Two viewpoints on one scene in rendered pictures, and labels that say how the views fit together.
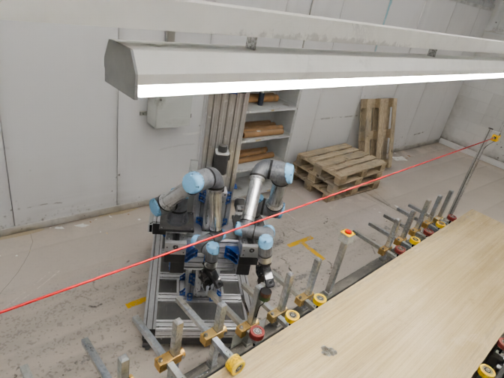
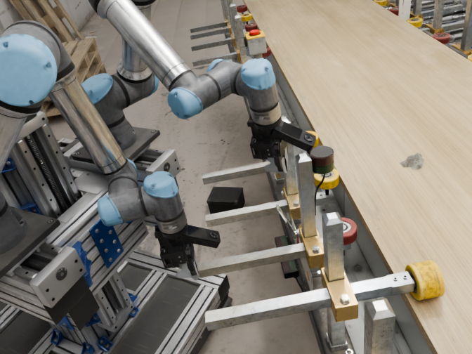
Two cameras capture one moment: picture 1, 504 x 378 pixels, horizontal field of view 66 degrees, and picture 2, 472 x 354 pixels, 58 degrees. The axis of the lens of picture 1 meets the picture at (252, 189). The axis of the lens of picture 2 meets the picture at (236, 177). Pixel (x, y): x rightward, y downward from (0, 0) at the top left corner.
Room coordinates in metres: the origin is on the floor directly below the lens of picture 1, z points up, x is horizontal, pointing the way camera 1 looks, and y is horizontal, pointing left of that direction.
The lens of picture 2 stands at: (1.05, 0.61, 1.74)
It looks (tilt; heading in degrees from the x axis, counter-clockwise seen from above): 35 degrees down; 317
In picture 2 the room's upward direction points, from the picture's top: 11 degrees counter-clockwise
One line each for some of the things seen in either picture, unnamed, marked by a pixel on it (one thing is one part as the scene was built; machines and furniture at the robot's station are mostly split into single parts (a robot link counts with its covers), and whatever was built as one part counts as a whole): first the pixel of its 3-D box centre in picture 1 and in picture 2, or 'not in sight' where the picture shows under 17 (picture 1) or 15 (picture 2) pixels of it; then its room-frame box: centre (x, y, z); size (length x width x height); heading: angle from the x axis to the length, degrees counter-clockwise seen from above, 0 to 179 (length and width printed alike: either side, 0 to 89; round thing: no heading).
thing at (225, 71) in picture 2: (264, 234); (225, 79); (1.79, -0.11, 1.32); 0.11 x 0.11 x 0.08; 87
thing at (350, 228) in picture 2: (256, 337); (342, 240); (1.50, -0.17, 0.85); 0.08 x 0.08 x 0.11
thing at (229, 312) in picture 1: (232, 315); (274, 256); (1.64, -0.02, 0.84); 0.43 x 0.03 x 0.04; 47
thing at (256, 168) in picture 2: (292, 291); (258, 168); (1.98, -0.39, 0.80); 0.44 x 0.03 x 0.04; 47
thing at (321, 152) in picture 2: (262, 306); (322, 185); (1.56, -0.17, 1.03); 0.06 x 0.06 x 0.22; 47
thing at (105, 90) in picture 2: (254, 204); (102, 98); (2.30, -0.04, 1.21); 0.13 x 0.12 x 0.14; 87
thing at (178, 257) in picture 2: (208, 272); (175, 242); (1.81, 0.16, 0.97); 0.09 x 0.08 x 0.12; 47
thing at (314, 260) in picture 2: (247, 327); (312, 244); (1.57, -0.12, 0.85); 0.14 x 0.06 x 0.05; 137
